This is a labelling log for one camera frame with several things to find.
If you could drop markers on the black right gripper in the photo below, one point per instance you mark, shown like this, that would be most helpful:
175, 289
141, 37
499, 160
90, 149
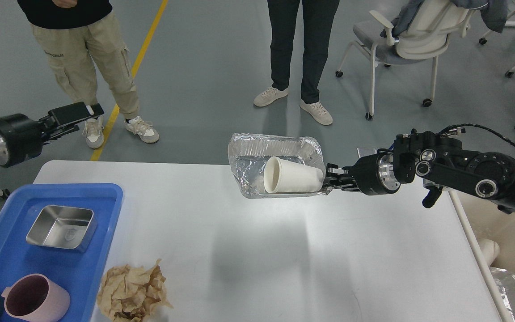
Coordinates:
372, 175

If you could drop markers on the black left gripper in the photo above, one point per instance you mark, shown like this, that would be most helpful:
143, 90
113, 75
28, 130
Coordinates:
21, 137

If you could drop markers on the white paper cup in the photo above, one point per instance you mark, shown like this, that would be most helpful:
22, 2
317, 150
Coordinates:
281, 176

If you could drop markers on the aluminium foil tray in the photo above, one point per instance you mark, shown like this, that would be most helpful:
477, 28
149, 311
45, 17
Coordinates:
248, 154

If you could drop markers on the square steel container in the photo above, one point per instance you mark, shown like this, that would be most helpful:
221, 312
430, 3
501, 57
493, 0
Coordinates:
63, 227

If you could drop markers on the pink mug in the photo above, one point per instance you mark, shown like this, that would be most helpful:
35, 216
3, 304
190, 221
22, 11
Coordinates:
35, 298

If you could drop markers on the brown paper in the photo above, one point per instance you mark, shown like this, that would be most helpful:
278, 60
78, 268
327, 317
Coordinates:
131, 294

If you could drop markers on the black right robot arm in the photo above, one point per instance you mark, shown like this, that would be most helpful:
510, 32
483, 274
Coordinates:
440, 160

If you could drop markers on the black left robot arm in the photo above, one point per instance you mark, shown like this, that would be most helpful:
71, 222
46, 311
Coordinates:
22, 139

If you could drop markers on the person in beige trousers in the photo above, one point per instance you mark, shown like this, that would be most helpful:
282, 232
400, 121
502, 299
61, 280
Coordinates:
79, 39

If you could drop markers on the blue plastic tray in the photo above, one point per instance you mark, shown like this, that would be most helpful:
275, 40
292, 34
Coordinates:
78, 272

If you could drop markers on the white office chair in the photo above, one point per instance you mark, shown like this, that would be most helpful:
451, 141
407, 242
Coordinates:
427, 37

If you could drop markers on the white tube in bin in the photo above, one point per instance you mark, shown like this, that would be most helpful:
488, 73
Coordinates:
489, 250

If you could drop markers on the beige plastic bin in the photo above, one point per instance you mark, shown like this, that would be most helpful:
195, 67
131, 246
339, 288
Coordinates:
480, 219

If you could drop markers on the foil trash in bin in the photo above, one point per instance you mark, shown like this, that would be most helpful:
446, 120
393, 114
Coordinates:
505, 281

